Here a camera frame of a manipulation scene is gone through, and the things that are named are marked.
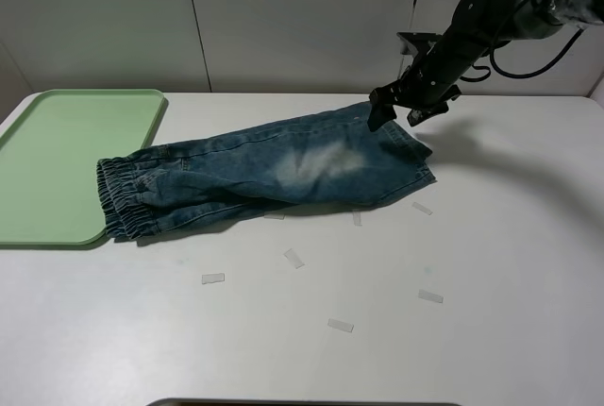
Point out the green plastic tray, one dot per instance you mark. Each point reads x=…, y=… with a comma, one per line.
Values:
x=49, y=155

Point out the clear tape strip on table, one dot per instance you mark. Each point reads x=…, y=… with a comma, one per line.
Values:
x=422, y=208

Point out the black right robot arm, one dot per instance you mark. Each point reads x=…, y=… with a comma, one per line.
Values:
x=477, y=29

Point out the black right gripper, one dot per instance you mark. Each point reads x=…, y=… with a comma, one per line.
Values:
x=425, y=84

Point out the children's blue denim shorts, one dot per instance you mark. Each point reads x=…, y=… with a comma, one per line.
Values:
x=326, y=158

